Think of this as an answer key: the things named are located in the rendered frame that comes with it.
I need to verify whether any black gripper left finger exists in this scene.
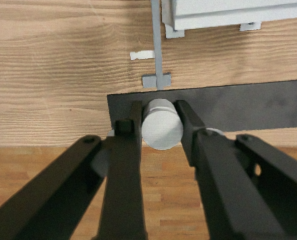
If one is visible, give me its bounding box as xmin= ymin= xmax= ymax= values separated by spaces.
xmin=0 ymin=101 xmax=148 ymax=240

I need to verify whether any grey cylinder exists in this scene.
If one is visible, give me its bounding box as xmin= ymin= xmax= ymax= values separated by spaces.
xmin=141 ymin=98 xmax=184 ymax=150

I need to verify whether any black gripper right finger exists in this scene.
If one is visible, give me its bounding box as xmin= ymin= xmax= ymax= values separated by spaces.
xmin=177 ymin=100 xmax=297 ymax=240

